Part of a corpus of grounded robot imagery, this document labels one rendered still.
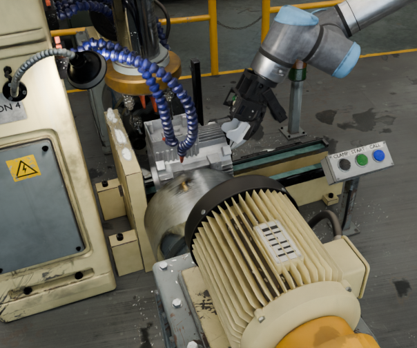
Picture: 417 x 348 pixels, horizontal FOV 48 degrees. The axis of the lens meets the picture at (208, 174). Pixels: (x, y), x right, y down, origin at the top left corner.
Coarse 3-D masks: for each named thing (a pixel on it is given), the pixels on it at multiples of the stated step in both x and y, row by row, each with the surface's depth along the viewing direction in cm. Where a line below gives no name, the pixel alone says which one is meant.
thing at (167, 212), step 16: (192, 176) 101; (208, 176) 101; (224, 176) 103; (160, 192) 101; (176, 192) 99; (192, 192) 97; (160, 208) 99; (176, 208) 96; (192, 208) 94; (144, 224) 106; (160, 224) 97; (176, 224) 93; (160, 240) 95; (176, 240) 91; (160, 256) 95; (176, 256) 91
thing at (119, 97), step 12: (108, 96) 142; (120, 96) 135; (120, 108) 136; (168, 108) 140; (180, 108) 142; (144, 120) 140; (132, 132) 141; (144, 132) 143; (132, 144) 144; (144, 144) 145
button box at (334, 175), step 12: (372, 144) 120; (384, 144) 121; (336, 156) 117; (348, 156) 118; (372, 156) 119; (324, 168) 120; (336, 168) 117; (360, 168) 118; (372, 168) 118; (384, 168) 120; (336, 180) 116
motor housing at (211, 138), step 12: (204, 132) 124; (216, 132) 124; (204, 144) 122; (216, 144) 123; (204, 156) 122; (228, 156) 123; (168, 168) 120; (192, 168) 119; (204, 168) 121; (228, 168) 123; (156, 180) 134; (168, 180) 119
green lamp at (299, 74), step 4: (292, 68) 157; (304, 68) 157; (292, 72) 158; (296, 72) 157; (300, 72) 157; (304, 72) 158; (292, 76) 159; (296, 76) 158; (300, 76) 158; (304, 76) 159; (296, 80) 159
